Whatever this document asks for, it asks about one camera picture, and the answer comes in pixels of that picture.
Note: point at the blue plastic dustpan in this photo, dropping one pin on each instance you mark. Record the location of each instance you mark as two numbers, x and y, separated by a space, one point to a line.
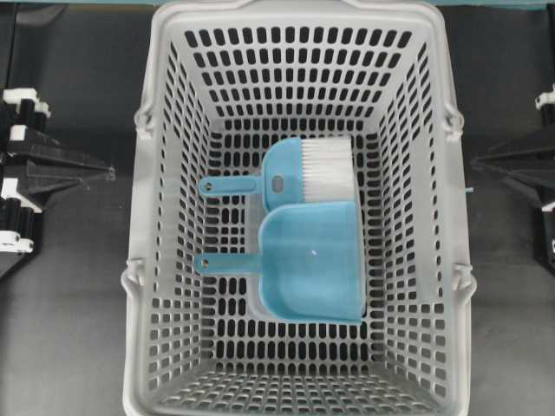
309 263

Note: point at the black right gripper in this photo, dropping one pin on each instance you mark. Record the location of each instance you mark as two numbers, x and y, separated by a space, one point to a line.
526 165

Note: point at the grey plastic shopping basket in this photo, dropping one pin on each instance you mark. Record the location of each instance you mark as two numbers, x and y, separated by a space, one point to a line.
226 80

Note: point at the blue brush white bristles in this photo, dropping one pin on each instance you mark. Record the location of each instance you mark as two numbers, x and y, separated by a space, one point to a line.
294 171

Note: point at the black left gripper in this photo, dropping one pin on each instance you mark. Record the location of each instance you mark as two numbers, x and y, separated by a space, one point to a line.
26 185

